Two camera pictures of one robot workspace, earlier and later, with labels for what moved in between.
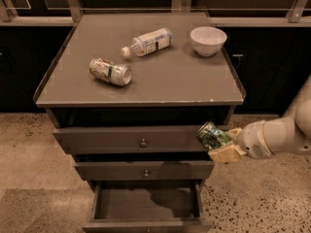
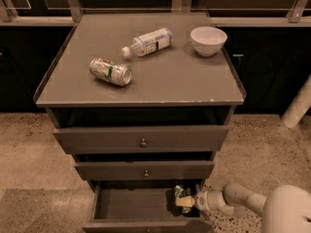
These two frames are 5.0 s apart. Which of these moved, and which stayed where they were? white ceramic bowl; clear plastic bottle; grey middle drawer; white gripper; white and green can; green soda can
Moved: green soda can; white gripper
Stayed: white and green can; grey middle drawer; clear plastic bottle; white ceramic bowl
